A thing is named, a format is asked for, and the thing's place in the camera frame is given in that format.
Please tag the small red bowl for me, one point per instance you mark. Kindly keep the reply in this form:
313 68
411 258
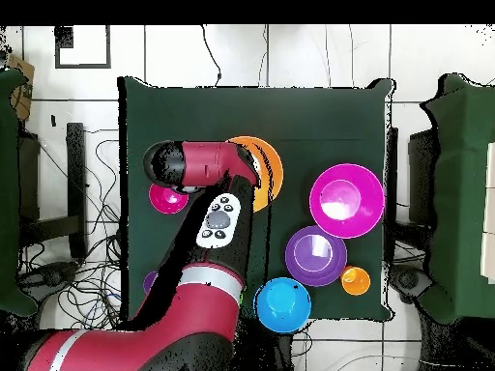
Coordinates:
164 203

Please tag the green-covered side table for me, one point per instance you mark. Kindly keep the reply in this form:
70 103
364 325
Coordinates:
9 193
460 193

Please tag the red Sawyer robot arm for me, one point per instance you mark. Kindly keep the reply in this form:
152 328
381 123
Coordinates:
193 309

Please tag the dark green tablecloth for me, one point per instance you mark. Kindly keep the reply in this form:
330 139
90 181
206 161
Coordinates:
328 116

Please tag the purple cup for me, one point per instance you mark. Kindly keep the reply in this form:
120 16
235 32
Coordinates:
149 282

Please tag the black square floor frame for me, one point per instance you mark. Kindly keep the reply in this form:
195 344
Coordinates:
57 54

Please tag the purple bowl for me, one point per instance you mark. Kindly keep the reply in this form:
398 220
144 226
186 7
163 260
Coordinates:
332 270

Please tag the large blue bowl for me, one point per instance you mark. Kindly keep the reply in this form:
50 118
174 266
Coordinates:
284 309

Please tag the cardboard box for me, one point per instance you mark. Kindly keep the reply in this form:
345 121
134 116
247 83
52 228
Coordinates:
22 96

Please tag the yellow-orange cup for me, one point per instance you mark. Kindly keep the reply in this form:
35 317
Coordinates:
355 282

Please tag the large orange bowl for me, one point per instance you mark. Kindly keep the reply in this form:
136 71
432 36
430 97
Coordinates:
272 170

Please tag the large pink bowl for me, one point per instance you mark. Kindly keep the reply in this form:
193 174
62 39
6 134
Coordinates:
363 216

